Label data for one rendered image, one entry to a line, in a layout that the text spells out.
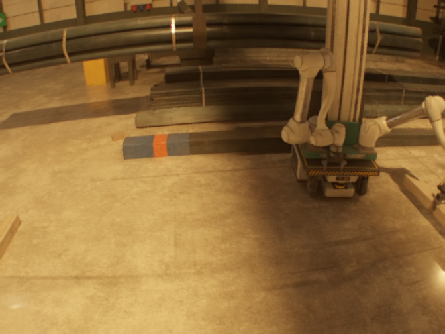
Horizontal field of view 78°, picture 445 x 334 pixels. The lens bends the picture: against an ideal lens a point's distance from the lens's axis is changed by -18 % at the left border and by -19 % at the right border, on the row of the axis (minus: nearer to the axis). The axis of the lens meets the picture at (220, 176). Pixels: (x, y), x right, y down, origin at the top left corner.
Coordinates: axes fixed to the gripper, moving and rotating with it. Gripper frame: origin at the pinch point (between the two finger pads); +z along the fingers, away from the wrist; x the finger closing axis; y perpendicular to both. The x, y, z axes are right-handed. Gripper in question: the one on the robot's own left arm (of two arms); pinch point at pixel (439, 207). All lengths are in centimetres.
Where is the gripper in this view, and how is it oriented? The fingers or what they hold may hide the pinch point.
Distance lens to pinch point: 292.7
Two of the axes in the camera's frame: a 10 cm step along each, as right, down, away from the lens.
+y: 1.1, 5.0, -8.6
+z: 0.2, 8.6, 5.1
